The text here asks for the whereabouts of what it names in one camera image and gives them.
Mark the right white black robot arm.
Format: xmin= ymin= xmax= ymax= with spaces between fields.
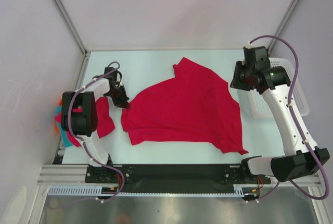
xmin=230 ymin=46 xmax=330 ymax=183

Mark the folded red t shirt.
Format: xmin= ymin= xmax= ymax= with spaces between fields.
xmin=66 ymin=97 xmax=115 ymax=147

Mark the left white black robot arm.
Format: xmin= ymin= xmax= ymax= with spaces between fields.
xmin=60 ymin=65 xmax=130 ymax=182

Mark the white perforated plastic basket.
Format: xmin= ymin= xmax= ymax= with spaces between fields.
xmin=247 ymin=57 xmax=311 ymax=119

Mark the right slotted cable duct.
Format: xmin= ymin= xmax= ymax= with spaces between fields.
xmin=234 ymin=184 xmax=260 ymax=197

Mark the slotted cable duct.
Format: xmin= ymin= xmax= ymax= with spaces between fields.
xmin=234 ymin=184 xmax=260 ymax=197
xmin=48 ymin=185 xmax=119 ymax=196

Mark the orange t shirt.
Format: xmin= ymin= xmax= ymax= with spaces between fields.
xmin=54 ymin=99 xmax=62 ymax=134

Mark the red t shirt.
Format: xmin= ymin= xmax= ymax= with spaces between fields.
xmin=66 ymin=97 xmax=115 ymax=147
xmin=121 ymin=58 xmax=247 ymax=155

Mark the aluminium frame rail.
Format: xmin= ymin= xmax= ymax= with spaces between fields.
xmin=37 ymin=165 xmax=87 ymax=185

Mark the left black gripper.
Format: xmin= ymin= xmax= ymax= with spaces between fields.
xmin=106 ymin=84 xmax=131 ymax=109

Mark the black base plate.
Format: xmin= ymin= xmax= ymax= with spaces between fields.
xmin=85 ymin=164 xmax=271 ymax=194

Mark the left slotted cable duct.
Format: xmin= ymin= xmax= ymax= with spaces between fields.
xmin=48 ymin=185 xmax=119 ymax=196

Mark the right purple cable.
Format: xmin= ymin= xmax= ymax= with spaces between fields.
xmin=246 ymin=35 xmax=330 ymax=204

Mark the teal t shirt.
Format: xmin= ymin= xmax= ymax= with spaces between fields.
xmin=55 ymin=106 xmax=75 ymax=148

